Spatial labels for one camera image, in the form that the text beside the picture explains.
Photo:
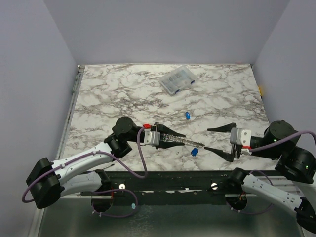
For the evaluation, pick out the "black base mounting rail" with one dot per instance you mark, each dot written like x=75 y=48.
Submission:
x=170 y=188

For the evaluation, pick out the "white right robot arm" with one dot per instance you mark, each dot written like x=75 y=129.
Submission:
x=295 y=190

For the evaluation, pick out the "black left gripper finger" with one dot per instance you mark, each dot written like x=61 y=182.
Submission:
x=167 y=144
x=165 y=130

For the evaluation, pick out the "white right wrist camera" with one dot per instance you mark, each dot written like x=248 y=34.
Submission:
x=240 y=141

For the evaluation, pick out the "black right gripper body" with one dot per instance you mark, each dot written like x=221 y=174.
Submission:
x=234 y=151

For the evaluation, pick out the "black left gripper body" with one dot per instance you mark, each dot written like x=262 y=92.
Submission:
x=133 y=139

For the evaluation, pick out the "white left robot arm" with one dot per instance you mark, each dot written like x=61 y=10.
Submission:
x=50 y=180

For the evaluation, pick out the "blue key tag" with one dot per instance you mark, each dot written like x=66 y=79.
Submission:
x=194 y=152
x=187 y=114

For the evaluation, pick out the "clear plastic organizer box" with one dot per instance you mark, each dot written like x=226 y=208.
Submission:
x=177 y=80

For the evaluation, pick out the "aluminium extrusion frame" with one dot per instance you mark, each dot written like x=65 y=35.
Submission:
x=66 y=129

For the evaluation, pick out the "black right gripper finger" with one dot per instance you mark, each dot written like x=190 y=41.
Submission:
x=223 y=129
x=224 y=155

